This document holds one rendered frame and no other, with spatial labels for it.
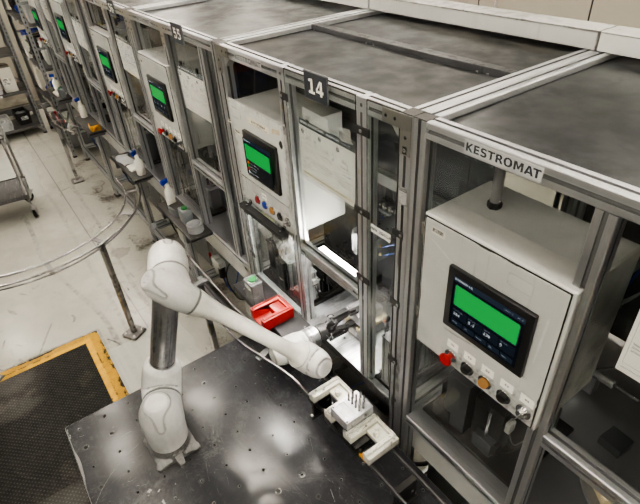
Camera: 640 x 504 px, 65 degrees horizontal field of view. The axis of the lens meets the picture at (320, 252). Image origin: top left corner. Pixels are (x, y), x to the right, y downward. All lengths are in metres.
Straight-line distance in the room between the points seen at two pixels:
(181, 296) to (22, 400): 2.18
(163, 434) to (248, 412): 0.39
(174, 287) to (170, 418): 0.58
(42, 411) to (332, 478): 2.09
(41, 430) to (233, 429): 1.55
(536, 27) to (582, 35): 0.17
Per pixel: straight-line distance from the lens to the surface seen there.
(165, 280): 1.69
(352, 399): 1.93
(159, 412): 2.05
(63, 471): 3.27
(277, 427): 2.22
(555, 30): 1.95
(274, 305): 2.32
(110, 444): 2.38
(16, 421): 3.65
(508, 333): 1.27
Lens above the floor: 2.48
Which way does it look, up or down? 36 degrees down
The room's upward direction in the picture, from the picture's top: 4 degrees counter-clockwise
